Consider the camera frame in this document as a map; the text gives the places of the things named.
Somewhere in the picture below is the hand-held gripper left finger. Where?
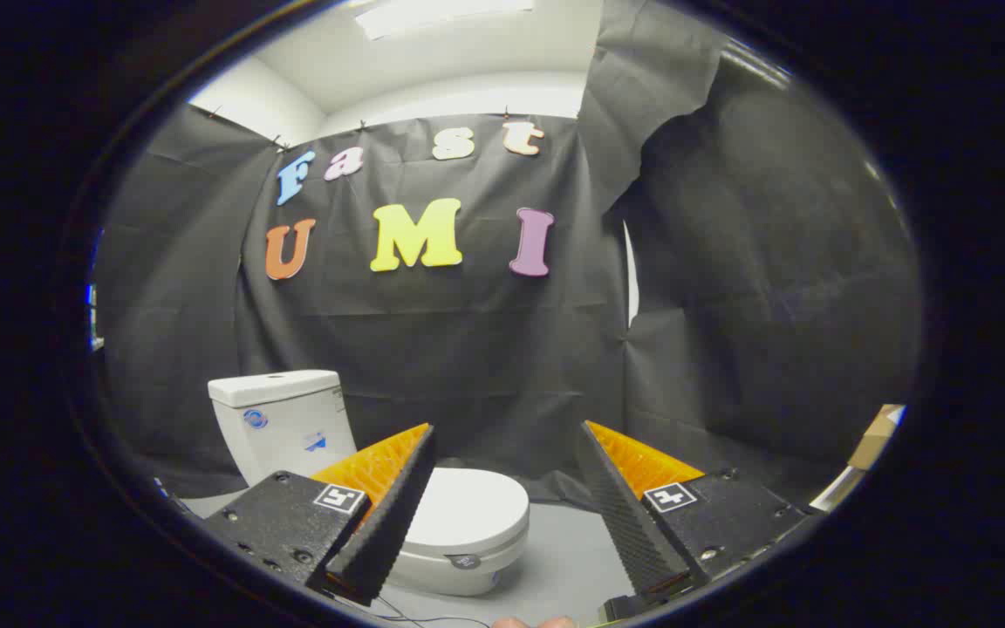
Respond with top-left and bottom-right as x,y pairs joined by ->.
203,423 -> 436,607

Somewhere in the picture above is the white toilet tank cover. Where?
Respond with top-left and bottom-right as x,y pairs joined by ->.
209,370 -> 342,407

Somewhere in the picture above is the thin black cable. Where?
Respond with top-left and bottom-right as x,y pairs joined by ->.
328,593 -> 490,628

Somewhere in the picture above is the cardboard box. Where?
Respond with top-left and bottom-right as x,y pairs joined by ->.
847,404 -> 905,472

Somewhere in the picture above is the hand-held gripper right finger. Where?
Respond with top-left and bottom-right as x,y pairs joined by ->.
574,420 -> 817,603

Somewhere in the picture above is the black backdrop cloth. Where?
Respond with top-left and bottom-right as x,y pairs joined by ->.
92,0 -> 922,515

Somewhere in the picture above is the white toilet tank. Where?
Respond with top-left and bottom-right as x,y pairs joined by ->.
213,388 -> 359,487

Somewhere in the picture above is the white toilet lid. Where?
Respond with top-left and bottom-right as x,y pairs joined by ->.
405,468 -> 530,572

